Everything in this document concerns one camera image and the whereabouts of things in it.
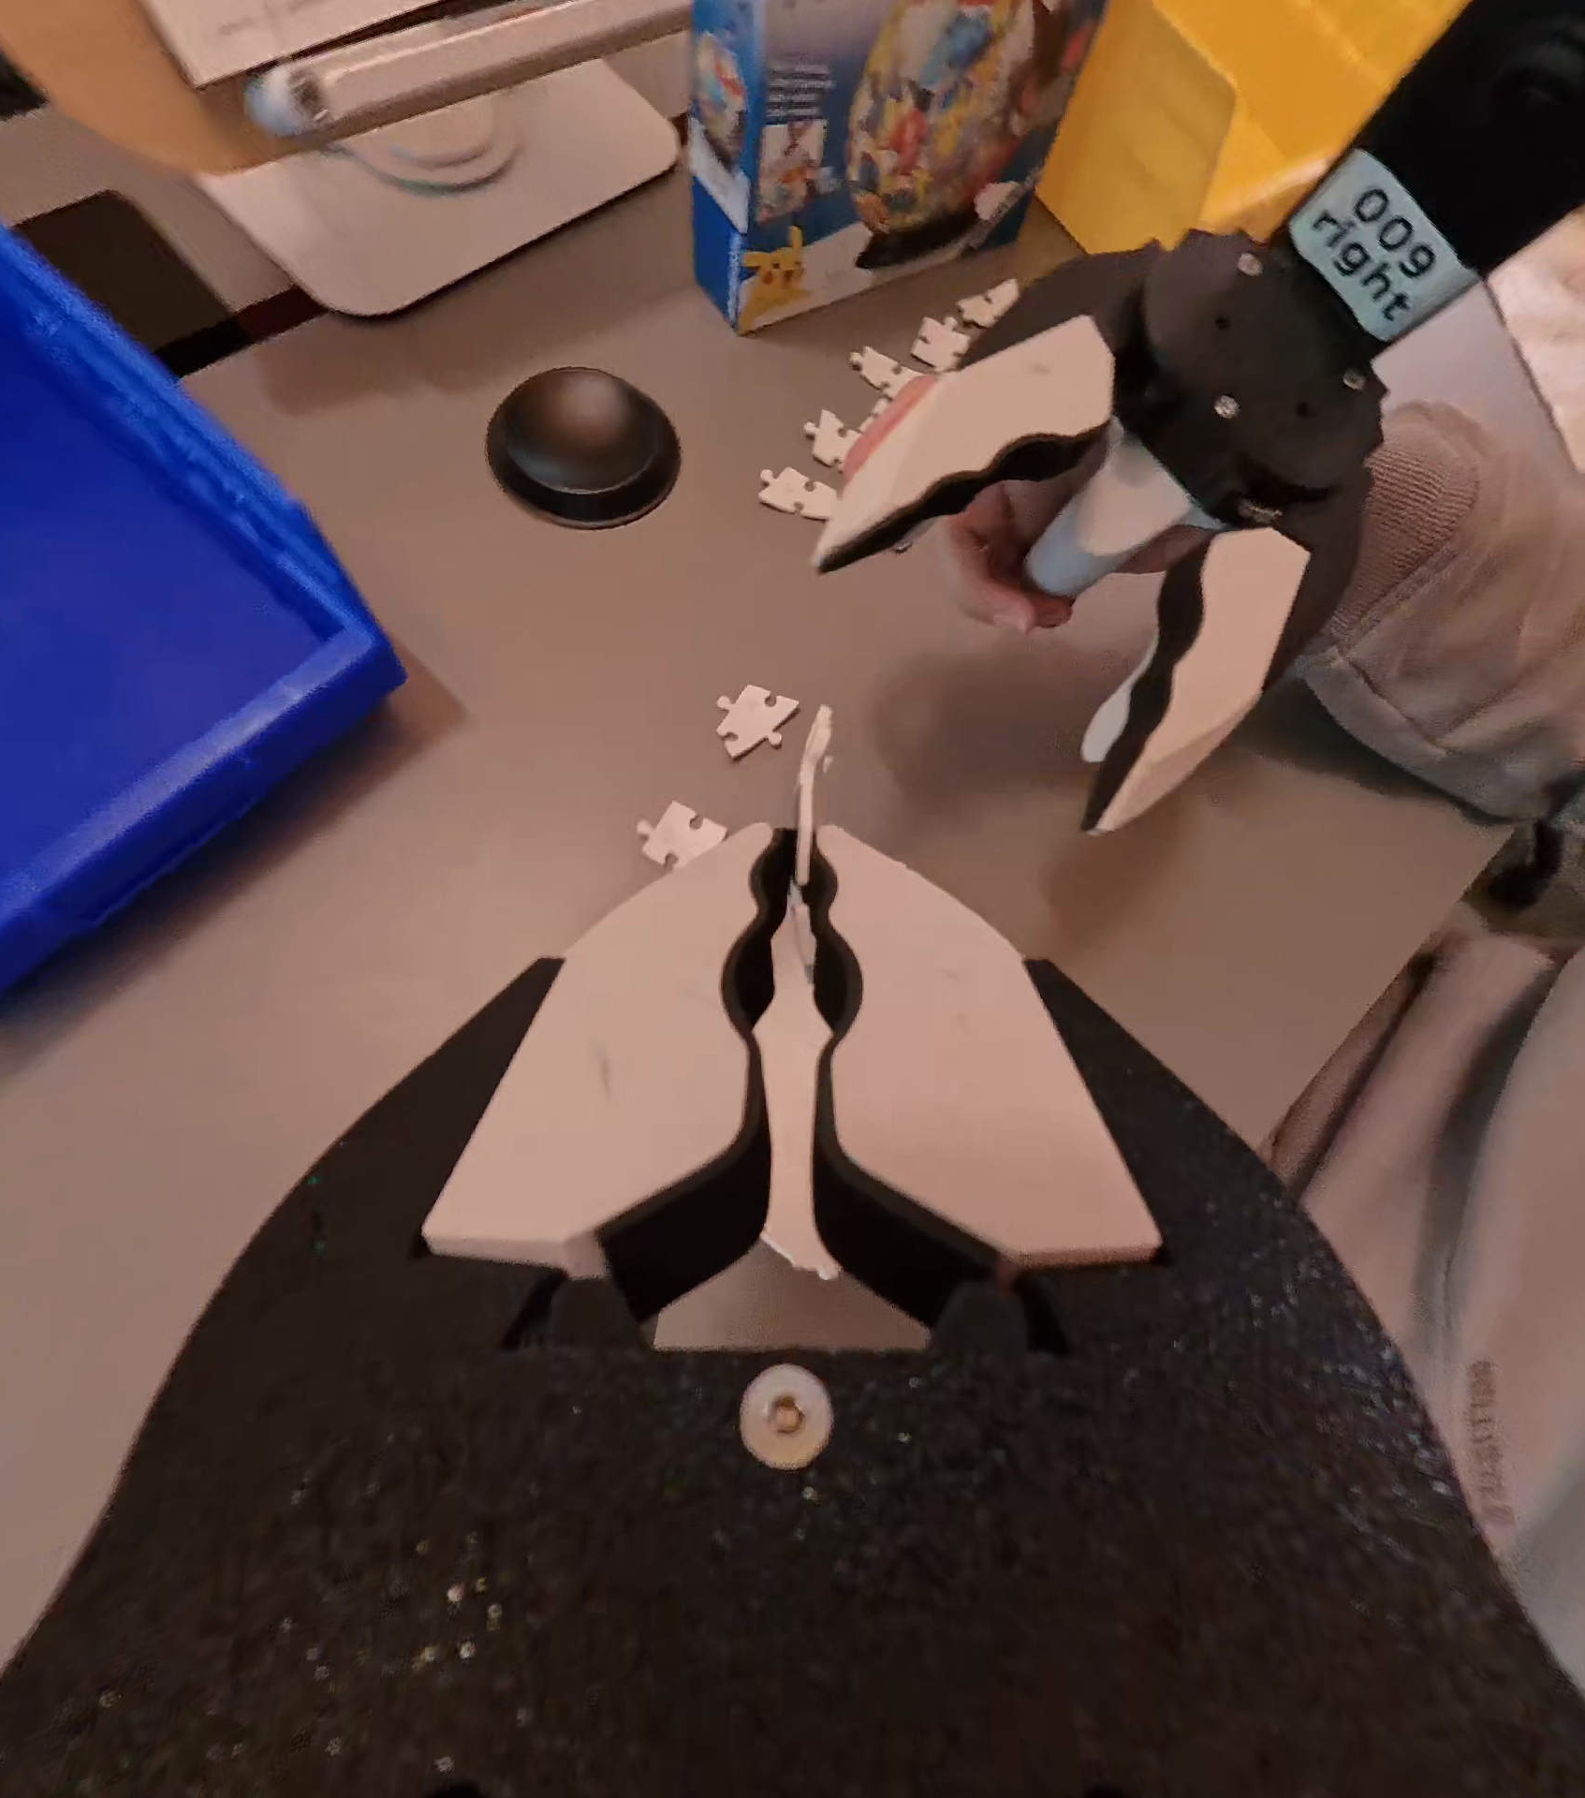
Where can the blue puzzle box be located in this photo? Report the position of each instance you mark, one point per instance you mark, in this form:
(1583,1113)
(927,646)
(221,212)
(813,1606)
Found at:
(862,141)

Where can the tan wooden panel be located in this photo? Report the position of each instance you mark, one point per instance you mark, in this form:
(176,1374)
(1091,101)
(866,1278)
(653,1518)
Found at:
(88,84)

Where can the white puzzle piece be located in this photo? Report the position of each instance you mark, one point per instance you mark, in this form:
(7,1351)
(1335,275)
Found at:
(679,836)
(753,720)
(813,787)

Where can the blue plastic bin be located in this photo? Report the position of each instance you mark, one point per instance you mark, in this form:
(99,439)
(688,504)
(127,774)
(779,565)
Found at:
(76,606)

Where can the person's grey clothing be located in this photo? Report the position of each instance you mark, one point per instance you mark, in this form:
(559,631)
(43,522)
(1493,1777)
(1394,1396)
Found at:
(1509,1263)

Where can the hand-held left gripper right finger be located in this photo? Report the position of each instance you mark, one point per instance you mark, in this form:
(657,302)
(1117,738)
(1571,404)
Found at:
(977,1082)

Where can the pile of puzzle pieces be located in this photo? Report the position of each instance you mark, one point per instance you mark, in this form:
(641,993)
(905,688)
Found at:
(826,442)

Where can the white monitor stand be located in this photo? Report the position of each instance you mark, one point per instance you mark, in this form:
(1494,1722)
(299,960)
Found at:
(457,198)

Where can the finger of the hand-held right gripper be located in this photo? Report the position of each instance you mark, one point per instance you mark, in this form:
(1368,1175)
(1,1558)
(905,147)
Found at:
(1228,646)
(988,424)

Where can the person's right hand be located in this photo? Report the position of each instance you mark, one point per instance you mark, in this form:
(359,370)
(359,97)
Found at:
(1004,561)

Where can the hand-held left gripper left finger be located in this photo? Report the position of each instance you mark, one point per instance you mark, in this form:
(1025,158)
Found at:
(595,1082)

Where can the yellow box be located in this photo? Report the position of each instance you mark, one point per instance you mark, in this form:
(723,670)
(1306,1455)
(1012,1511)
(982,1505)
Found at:
(1228,100)

